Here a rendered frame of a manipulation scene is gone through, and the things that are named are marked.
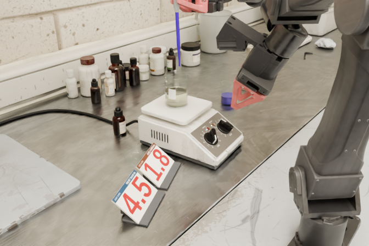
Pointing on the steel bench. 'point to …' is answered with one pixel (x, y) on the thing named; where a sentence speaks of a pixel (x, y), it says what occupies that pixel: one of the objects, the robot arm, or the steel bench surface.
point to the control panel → (224, 142)
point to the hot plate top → (151, 108)
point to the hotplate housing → (182, 139)
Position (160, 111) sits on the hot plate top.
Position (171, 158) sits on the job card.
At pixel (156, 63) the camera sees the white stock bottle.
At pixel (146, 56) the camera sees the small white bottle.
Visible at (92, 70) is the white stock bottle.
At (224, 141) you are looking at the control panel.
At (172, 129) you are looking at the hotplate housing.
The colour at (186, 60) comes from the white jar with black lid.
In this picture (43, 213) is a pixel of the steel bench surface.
